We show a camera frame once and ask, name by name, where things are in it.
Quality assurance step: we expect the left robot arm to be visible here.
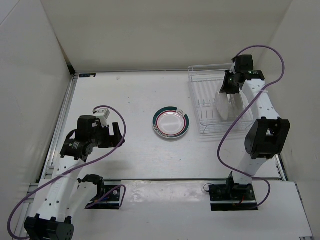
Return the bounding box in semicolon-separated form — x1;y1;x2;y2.
24;115;125;240

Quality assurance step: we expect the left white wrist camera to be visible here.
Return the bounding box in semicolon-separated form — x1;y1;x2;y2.
92;107;110;127

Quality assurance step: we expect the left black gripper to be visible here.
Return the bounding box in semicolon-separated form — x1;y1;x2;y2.
89;122;125;148

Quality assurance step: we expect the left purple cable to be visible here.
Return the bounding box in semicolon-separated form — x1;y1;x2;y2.
7;106;127;238

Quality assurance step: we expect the white wire dish rack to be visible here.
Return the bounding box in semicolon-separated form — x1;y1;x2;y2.
187;63;249;135

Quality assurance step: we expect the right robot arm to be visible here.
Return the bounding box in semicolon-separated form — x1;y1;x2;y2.
215;55;291;200

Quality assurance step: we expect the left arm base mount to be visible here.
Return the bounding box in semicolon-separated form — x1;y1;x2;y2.
85;180;127;210

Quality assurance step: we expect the green rimmed plate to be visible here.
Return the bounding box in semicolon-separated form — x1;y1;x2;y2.
152;106;190;141
215;91;229;121

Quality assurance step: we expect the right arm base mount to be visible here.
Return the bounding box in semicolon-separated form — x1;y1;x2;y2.
203;177;258;212

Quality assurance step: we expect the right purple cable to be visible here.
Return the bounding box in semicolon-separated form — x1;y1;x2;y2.
216;44;286;208

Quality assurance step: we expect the blue table sticker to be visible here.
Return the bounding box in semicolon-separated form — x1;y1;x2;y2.
78;73;96;78

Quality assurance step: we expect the purple cable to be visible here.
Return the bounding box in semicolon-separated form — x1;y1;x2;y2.
7;106;127;238
216;44;286;208

